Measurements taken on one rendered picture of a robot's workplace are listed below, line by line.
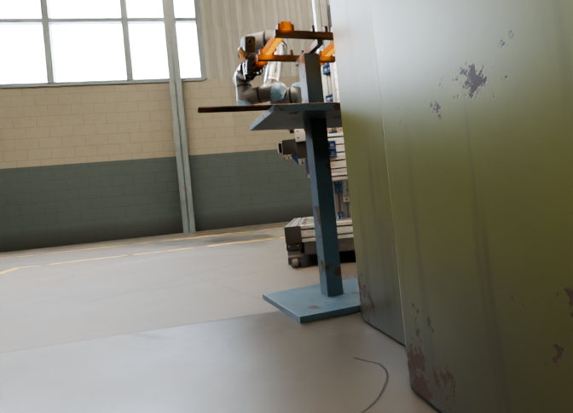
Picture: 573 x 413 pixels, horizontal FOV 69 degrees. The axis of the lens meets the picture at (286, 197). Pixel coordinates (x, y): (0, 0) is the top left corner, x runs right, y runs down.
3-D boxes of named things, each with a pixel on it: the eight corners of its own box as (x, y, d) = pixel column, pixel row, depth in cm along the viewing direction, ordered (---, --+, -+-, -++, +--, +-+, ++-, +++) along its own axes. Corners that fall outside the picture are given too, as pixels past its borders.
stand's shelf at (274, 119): (250, 130, 155) (249, 125, 155) (345, 127, 169) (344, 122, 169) (274, 111, 127) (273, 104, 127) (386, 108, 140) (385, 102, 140)
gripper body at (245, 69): (263, 71, 172) (257, 80, 184) (262, 50, 173) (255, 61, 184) (245, 71, 170) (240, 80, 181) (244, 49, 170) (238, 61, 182)
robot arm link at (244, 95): (257, 105, 186) (255, 81, 186) (234, 109, 189) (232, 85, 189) (263, 108, 193) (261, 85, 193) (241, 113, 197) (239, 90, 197)
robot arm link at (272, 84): (293, 40, 216) (285, 106, 189) (274, 44, 220) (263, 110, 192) (287, 20, 207) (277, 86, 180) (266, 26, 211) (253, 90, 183)
